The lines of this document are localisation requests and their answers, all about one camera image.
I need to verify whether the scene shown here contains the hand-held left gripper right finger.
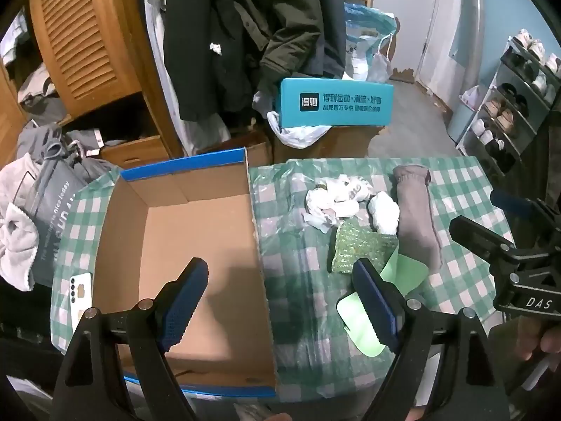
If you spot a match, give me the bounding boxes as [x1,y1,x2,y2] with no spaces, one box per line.
[353,258,511,421]

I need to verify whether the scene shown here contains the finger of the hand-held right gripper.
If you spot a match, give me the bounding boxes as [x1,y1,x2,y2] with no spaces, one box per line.
[490,190,561,234]
[449,216,533,273]

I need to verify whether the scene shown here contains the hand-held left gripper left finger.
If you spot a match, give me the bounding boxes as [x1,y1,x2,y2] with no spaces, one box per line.
[53,258,209,421]

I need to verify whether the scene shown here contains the light green plastic bag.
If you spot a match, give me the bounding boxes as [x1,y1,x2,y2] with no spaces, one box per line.
[337,246,428,357]

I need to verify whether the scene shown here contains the green sparkly scrub cloth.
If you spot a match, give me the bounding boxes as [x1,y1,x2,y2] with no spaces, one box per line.
[330,221,399,275]

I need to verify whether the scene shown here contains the long grey sock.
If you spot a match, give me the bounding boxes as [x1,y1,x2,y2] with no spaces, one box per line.
[391,164,444,275]

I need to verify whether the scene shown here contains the cardboard box with blue rim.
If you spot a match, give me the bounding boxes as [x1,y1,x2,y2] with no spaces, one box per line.
[90,148,278,400]

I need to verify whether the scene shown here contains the white sock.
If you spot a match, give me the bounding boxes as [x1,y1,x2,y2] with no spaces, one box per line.
[367,192,400,235]

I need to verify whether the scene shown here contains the small white cloth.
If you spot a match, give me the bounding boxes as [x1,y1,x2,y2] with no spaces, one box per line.
[302,210,340,234]

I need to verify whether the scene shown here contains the white printed cloth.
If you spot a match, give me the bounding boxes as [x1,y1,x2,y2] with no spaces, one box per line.
[305,174,373,219]

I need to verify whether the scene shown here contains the person's right hand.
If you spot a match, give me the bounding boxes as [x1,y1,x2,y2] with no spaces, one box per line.
[515,318,561,362]

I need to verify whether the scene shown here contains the shoe rack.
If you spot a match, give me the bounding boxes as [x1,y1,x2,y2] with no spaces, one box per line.
[456,35,561,176]

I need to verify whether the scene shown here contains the green checkered tablecloth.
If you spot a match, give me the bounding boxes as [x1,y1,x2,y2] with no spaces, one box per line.
[50,155,518,408]

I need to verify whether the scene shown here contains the rows of shoes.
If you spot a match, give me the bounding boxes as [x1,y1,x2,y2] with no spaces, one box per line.
[471,28,561,172]

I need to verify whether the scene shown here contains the white smartphone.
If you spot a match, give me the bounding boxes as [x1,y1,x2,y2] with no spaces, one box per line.
[70,272,94,329]

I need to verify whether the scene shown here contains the small white plastic bag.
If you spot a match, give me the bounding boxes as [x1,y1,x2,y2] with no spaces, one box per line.
[460,85,487,110]

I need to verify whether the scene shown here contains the grey printed tote bag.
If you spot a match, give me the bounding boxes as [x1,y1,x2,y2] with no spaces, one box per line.
[28,158,95,288]

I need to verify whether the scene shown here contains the black jacket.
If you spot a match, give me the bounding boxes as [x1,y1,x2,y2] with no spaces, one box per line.
[0,281,66,387]

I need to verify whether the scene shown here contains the large brown cardboard box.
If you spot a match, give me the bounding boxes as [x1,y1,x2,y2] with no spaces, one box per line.
[272,125,388,161]

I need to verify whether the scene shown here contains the wooden drawer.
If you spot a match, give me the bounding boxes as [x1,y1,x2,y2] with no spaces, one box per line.
[99,134,169,169]

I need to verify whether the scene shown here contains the grey hoodie pile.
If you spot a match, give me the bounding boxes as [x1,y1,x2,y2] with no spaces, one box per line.
[15,123,128,185]

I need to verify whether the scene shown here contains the small brown cardboard box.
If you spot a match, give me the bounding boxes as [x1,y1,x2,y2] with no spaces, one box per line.
[195,134,272,168]

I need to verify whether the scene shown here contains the white hanging garment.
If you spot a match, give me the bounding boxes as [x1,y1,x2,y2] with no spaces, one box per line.
[140,0,233,156]

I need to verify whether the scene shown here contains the light grey towel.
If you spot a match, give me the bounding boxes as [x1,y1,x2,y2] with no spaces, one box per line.
[0,155,47,292]

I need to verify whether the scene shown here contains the teal printed box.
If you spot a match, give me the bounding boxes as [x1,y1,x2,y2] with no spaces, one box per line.
[274,78,395,129]

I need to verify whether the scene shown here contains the white door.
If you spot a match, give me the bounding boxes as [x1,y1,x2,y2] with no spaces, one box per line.
[416,0,483,93]

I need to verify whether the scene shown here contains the clear plastic bag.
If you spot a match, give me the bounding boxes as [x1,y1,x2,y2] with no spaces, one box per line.
[370,37,395,84]

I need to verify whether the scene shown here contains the wooden wardrobe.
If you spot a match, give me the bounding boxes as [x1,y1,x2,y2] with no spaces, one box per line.
[0,0,185,172]

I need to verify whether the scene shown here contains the blue translucent plastic bag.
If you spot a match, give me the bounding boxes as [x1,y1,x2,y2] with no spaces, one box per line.
[344,2,397,82]

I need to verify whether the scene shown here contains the dark navy coat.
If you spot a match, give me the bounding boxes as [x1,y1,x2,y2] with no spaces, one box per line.
[307,0,347,80]

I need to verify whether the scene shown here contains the black coat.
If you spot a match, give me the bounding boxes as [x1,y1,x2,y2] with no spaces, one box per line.
[163,0,259,120]

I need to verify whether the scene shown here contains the grey clothes on wardrobe shelf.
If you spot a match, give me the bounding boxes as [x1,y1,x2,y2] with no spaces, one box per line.
[0,6,66,117]

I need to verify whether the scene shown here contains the wooden louvered door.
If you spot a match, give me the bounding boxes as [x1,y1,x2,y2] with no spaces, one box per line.
[28,0,147,112]
[0,64,29,154]

